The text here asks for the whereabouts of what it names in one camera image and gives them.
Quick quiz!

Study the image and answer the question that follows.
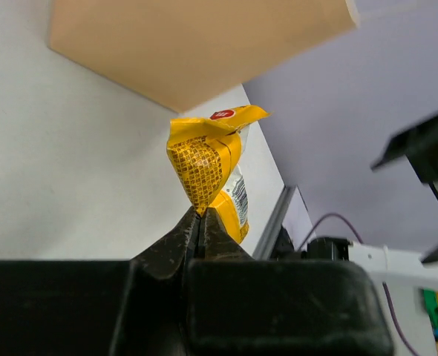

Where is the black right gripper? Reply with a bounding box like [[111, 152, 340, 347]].
[[370, 113, 438, 202]]

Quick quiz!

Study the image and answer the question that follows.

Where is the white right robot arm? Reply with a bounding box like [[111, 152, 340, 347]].
[[285, 113, 438, 291]]

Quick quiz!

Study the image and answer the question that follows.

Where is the aluminium table frame rail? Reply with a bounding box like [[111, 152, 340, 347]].
[[252, 186, 296, 260]]

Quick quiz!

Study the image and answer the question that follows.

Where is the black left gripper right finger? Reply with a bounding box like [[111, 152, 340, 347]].
[[183, 209, 393, 355]]

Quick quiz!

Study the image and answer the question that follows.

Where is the yellow snack bar wrapper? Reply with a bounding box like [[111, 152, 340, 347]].
[[166, 105, 269, 243]]

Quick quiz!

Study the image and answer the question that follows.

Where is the brown paper bag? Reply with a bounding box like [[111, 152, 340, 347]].
[[48, 0, 359, 113]]

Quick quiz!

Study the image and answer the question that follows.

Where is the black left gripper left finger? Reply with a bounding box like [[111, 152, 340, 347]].
[[0, 209, 199, 355]]

